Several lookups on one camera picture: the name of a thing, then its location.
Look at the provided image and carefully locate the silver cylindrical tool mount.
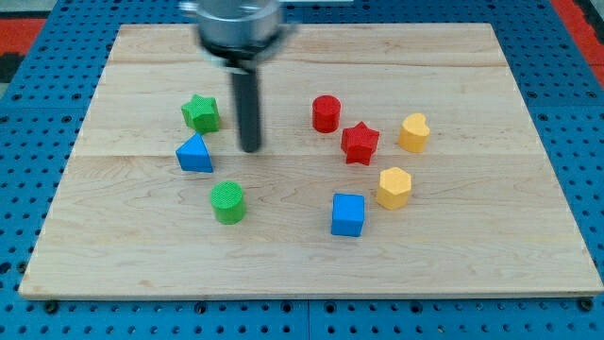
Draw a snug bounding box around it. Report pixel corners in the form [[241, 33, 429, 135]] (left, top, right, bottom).
[[179, 0, 297, 74]]

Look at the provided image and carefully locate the red star block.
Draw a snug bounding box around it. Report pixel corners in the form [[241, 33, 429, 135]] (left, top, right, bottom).
[[341, 122, 380, 165]]

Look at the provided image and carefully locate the yellow hexagon block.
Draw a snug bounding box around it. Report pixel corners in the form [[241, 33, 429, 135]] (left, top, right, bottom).
[[376, 167, 412, 210]]

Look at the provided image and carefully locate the green cylinder block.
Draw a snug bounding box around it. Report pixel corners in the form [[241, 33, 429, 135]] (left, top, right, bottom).
[[210, 181, 246, 225]]

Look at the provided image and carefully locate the red cylinder block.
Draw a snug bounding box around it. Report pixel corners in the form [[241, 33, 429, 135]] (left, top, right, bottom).
[[311, 94, 342, 133]]

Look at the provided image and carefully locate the blue cube block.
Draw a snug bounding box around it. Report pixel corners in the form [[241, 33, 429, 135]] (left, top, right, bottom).
[[330, 193, 365, 237]]

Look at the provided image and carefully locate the wooden board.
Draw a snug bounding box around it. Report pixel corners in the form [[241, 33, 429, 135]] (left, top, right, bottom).
[[19, 24, 603, 300]]

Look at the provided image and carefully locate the blue triangle block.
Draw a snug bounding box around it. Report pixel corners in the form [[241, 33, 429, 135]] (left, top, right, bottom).
[[176, 133, 213, 173]]

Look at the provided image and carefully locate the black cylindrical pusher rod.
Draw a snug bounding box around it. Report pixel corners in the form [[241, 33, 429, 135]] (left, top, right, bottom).
[[231, 69, 261, 153]]

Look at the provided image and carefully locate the yellow heart block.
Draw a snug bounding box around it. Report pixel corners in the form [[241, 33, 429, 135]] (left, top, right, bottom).
[[397, 112, 430, 153]]

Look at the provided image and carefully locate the green star block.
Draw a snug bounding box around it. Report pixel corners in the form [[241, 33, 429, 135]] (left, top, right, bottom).
[[181, 94, 220, 134]]

